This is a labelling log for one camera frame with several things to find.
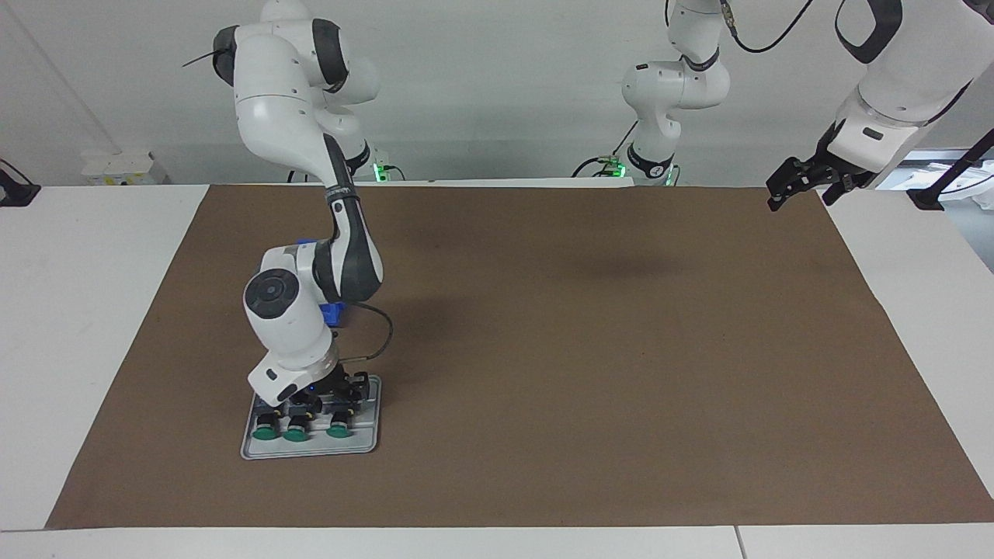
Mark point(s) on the silver metal tray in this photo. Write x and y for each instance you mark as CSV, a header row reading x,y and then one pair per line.
x,y
365,435

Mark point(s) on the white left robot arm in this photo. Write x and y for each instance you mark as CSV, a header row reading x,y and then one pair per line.
x,y
675,85

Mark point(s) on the brown table mat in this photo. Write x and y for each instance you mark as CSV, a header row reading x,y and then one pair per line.
x,y
582,373

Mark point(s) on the green push button switch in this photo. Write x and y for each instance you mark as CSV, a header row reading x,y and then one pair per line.
x,y
296,433
265,435
338,428

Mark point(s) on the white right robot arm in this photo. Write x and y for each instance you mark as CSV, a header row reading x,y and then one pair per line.
x,y
287,101

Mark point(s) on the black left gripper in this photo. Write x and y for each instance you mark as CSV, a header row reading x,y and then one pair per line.
x,y
827,167

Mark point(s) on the black table clamp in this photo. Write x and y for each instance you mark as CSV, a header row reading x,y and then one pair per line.
x,y
15,192

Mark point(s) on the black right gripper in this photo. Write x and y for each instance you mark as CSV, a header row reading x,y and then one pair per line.
x,y
326,387

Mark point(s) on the blue plastic storage bin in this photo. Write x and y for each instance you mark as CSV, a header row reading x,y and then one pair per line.
x,y
332,314

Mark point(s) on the black angled stand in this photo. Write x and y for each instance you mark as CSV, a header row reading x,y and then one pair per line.
x,y
928,198

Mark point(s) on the white power strip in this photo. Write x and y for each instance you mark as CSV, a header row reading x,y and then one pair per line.
x,y
116,167

